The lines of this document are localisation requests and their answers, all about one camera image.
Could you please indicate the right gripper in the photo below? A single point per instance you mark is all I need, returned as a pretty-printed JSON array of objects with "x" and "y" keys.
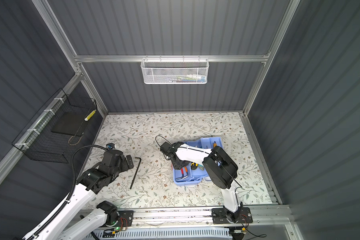
[{"x": 176, "y": 166}]

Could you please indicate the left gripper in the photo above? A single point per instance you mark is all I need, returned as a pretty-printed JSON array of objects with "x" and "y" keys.
[{"x": 125, "y": 166}]

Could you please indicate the black hex key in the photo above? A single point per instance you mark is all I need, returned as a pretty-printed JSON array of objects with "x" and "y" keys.
[{"x": 136, "y": 172}]

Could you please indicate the orange handled tool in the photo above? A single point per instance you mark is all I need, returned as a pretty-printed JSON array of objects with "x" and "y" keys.
[{"x": 184, "y": 172}]

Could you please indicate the red handled tool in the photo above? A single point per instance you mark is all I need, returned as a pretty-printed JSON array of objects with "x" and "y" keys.
[{"x": 179, "y": 175}]

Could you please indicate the yellow black utility knife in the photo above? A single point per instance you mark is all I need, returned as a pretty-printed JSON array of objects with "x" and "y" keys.
[{"x": 194, "y": 166}]

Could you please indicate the white blue plastic toolbox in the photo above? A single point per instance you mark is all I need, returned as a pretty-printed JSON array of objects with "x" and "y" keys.
[{"x": 193, "y": 174}]

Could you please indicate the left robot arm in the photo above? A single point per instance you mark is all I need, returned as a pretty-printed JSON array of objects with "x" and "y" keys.
[{"x": 83, "y": 190}]

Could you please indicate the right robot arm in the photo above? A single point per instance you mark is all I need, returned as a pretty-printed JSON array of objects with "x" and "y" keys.
[{"x": 221, "y": 169}]

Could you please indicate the yellow marker in basket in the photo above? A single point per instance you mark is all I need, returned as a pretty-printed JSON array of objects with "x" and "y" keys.
[{"x": 90, "y": 115}]

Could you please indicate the black pad in basket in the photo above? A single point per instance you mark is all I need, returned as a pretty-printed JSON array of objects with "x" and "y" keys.
[{"x": 70, "y": 124}]

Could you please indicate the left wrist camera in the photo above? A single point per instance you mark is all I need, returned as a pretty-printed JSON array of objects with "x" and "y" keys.
[{"x": 110, "y": 146}]

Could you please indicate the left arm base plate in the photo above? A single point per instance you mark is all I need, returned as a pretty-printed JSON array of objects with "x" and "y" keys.
[{"x": 119, "y": 219}]

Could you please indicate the white wire mesh basket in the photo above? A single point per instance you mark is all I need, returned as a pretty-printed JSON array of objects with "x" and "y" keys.
[{"x": 175, "y": 73}]

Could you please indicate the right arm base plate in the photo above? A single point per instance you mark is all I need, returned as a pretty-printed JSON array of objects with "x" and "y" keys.
[{"x": 223, "y": 216}]

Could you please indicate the black wire basket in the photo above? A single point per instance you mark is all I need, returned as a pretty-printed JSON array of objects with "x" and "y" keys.
[{"x": 38, "y": 143}]

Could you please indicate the white perforated cable duct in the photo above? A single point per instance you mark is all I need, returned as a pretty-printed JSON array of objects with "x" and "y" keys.
[{"x": 204, "y": 233}]

